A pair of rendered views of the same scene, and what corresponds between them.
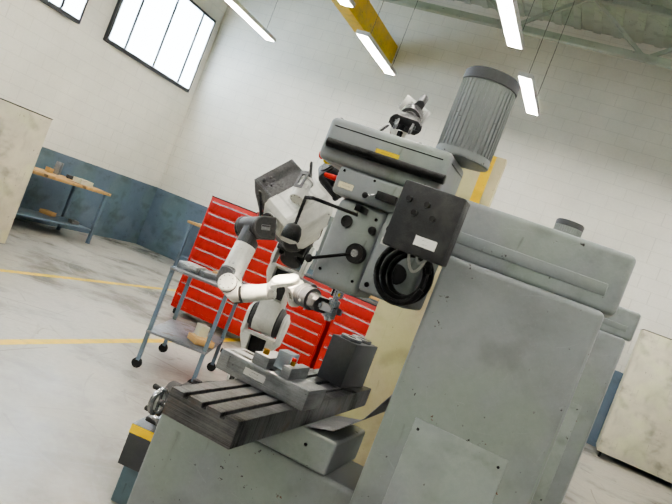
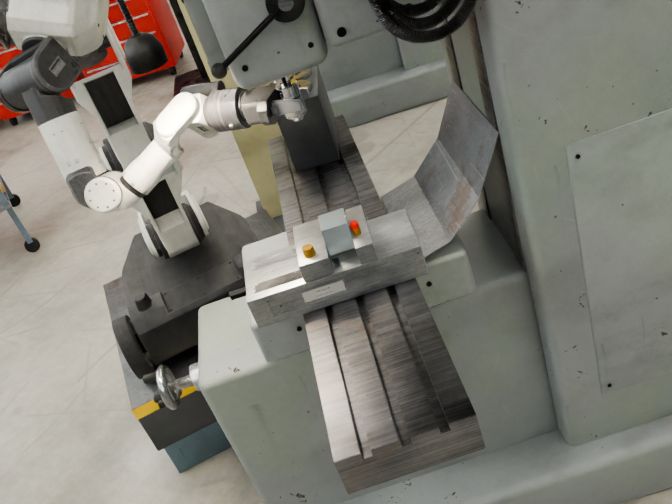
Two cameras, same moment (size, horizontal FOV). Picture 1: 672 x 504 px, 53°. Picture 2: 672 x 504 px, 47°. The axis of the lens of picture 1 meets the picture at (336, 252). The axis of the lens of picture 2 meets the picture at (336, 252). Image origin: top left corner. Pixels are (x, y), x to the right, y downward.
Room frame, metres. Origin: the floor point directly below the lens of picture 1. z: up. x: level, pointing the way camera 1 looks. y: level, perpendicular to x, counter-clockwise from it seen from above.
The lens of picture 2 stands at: (1.07, 0.45, 1.82)
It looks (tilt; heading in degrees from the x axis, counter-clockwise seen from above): 33 degrees down; 341
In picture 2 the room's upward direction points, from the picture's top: 20 degrees counter-clockwise
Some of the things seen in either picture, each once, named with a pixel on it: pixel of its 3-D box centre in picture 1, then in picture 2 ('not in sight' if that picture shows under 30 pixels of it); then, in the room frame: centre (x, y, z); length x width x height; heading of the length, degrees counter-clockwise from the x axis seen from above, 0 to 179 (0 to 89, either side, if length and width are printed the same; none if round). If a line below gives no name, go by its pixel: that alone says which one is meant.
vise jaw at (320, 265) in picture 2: (270, 359); (312, 249); (2.29, 0.07, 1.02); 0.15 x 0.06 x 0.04; 157
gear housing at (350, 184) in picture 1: (386, 198); not in sight; (2.47, -0.10, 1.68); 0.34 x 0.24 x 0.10; 69
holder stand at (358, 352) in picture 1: (348, 359); (306, 115); (2.85, -0.21, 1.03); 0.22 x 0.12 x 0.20; 152
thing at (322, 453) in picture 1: (287, 421); (351, 267); (2.49, -0.06, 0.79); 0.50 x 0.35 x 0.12; 69
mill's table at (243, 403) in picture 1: (289, 398); (344, 249); (2.43, -0.03, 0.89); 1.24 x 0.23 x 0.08; 159
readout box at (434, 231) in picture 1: (425, 223); not in sight; (2.07, -0.22, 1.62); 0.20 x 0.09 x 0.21; 69
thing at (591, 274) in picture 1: (504, 246); not in sight; (2.31, -0.53, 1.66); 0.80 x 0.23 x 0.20; 69
